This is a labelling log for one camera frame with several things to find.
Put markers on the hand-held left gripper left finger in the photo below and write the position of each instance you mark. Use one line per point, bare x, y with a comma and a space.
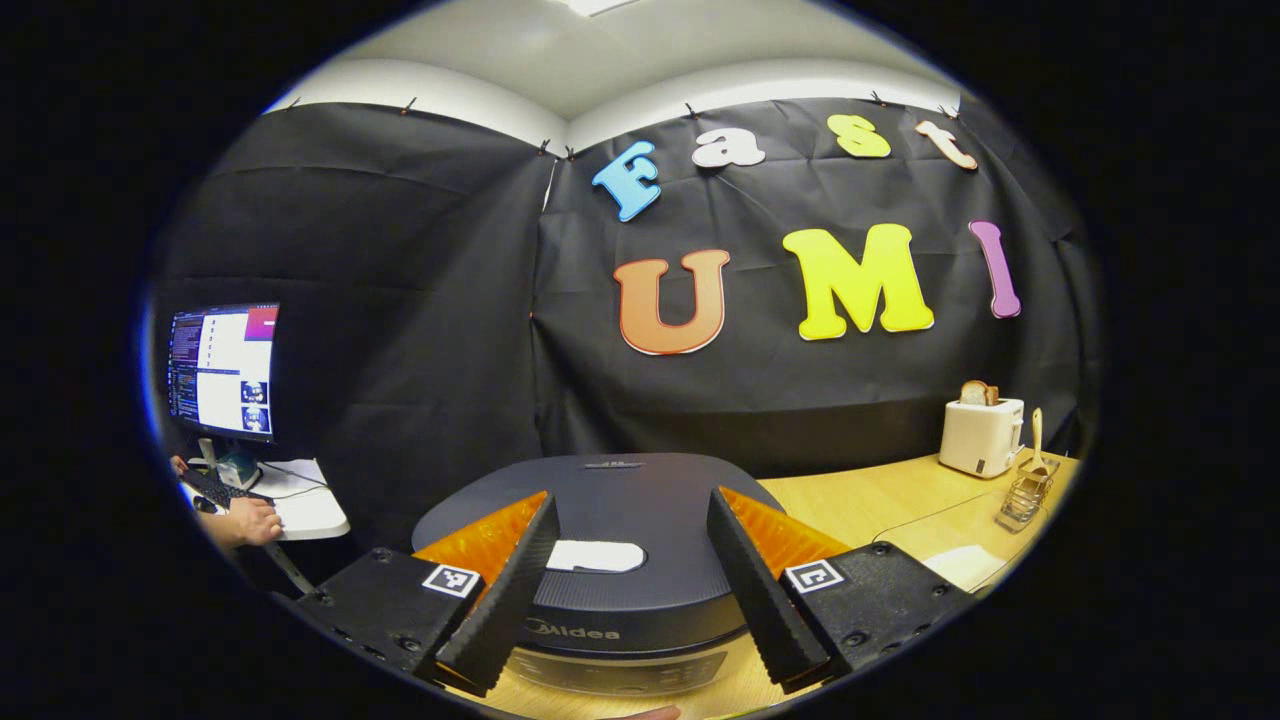
500, 600

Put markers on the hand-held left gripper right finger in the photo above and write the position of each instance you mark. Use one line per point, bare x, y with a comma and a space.
760, 590

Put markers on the dark grey rice cooker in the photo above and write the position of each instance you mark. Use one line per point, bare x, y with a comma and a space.
630, 500

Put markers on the white rice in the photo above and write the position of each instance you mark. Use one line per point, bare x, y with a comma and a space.
965, 567

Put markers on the wooden spoon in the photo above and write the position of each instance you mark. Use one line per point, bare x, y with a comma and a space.
1037, 440

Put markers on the white side table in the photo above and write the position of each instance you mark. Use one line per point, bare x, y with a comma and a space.
305, 510

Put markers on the white toaster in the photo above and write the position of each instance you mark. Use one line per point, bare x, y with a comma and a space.
980, 440

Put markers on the small teal box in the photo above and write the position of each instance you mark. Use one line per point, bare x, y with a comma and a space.
238, 469

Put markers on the black keyboard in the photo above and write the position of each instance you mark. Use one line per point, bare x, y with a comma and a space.
220, 490

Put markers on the black computer mouse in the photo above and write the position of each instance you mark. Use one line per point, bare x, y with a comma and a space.
204, 504

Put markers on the black backdrop cloth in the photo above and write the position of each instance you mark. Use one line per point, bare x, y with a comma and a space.
400, 300

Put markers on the computer monitor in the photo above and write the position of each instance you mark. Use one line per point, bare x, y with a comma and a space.
220, 370

